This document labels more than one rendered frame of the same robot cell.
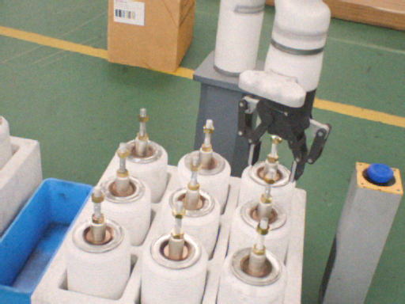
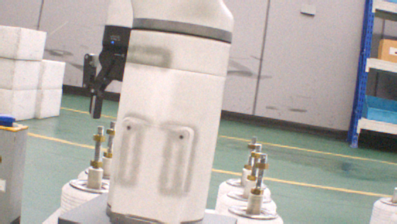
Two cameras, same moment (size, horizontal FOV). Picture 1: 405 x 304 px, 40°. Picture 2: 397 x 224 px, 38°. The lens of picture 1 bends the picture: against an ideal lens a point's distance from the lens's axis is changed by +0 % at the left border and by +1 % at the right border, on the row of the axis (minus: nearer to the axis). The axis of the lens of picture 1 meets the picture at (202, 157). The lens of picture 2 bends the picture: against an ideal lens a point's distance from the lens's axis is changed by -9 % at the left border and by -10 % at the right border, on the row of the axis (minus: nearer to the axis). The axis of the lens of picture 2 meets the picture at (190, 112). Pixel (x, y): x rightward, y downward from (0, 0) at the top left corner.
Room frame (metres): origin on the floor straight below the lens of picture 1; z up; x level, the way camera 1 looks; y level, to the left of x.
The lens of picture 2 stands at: (1.73, -0.09, 0.44)
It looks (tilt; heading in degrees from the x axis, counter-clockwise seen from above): 4 degrees down; 174
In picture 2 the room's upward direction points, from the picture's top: 9 degrees clockwise
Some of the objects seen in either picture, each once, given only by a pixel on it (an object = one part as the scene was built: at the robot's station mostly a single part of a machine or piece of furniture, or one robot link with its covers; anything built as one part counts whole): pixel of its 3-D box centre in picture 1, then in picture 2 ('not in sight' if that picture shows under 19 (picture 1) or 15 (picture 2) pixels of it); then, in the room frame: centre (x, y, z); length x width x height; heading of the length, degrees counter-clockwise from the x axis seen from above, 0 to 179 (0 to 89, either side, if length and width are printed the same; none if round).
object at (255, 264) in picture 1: (256, 260); not in sight; (0.59, -0.09, 0.26); 0.02 x 0.02 x 0.03
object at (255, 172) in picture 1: (269, 174); (93, 187); (0.82, -0.12, 0.25); 0.08 x 0.08 x 0.01
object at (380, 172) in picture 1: (379, 174); (4, 120); (0.76, -0.29, 0.32); 0.04 x 0.04 x 0.02
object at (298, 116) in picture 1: (285, 105); (122, 52); (0.71, -0.11, 0.45); 0.08 x 0.08 x 0.09
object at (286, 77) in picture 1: (288, 63); (135, 11); (0.69, -0.10, 0.52); 0.11 x 0.09 x 0.06; 150
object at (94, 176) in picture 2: (270, 169); (94, 178); (0.82, -0.12, 0.26); 0.02 x 0.02 x 0.03
